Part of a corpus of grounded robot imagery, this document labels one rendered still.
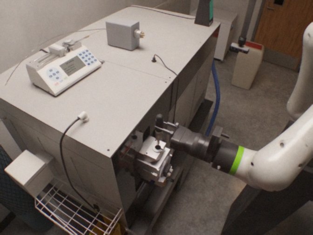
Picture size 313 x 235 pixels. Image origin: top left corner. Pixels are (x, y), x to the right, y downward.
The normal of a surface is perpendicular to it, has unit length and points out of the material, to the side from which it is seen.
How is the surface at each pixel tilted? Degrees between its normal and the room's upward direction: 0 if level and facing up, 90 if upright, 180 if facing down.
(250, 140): 0
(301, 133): 27
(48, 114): 0
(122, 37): 90
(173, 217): 0
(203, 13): 88
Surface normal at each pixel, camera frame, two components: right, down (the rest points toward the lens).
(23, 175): 0.04, -0.71
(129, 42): -0.46, 0.61
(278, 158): -0.28, -0.53
